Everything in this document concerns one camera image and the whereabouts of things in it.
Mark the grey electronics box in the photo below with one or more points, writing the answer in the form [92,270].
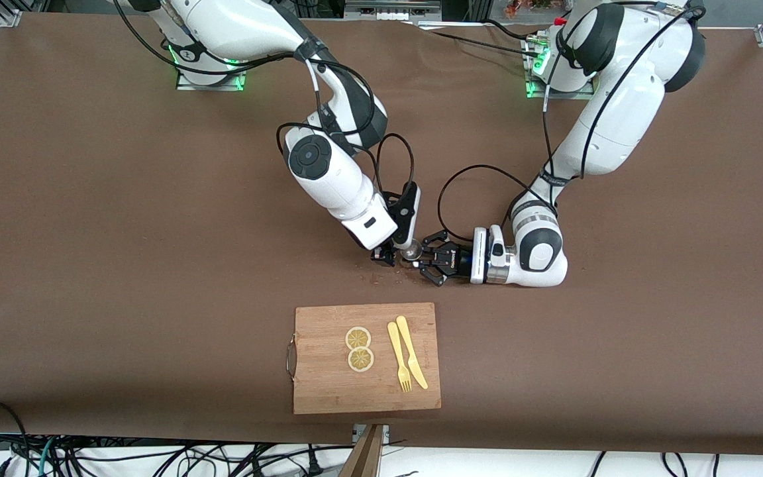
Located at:
[391,8]

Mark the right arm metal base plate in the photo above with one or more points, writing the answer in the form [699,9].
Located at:
[222,83]

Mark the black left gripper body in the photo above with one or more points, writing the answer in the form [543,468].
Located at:
[459,261]

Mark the clear glass shaker cup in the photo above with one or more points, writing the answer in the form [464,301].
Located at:
[410,252]

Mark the dried lemon slice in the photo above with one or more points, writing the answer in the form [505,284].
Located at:
[360,360]
[357,338]

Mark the brown table cover sheet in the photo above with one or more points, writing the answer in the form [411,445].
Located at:
[156,364]

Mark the yellow plastic knife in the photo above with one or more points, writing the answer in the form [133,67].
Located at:
[411,351]

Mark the yellow plastic fork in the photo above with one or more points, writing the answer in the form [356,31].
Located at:
[398,354]

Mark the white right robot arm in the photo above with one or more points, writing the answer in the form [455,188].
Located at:
[328,172]

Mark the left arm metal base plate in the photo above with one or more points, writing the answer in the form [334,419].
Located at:
[554,95]

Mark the small metal bracket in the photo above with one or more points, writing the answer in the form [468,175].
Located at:
[385,432]

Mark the wooden plank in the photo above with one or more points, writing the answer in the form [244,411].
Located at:
[363,457]

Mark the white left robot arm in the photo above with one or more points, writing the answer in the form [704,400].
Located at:
[613,126]

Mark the bamboo cutting board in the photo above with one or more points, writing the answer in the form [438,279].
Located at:
[328,391]

